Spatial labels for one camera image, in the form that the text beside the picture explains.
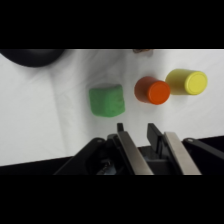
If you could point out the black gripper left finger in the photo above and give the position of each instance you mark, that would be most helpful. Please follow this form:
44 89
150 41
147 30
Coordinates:
133 151

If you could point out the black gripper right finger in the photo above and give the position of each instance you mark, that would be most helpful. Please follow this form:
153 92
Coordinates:
176 153

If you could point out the green triangle block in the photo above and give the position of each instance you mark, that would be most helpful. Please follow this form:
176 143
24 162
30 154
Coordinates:
107 101

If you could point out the orange plastic cup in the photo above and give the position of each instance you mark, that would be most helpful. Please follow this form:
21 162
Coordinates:
152 90

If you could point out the yellow plastic cup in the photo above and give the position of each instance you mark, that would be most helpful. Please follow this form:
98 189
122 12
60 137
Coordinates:
187 82

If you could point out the brown plush toy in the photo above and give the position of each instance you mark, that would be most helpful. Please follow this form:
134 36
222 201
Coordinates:
143 51

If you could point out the black bowl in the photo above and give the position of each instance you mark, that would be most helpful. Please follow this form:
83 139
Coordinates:
32 57

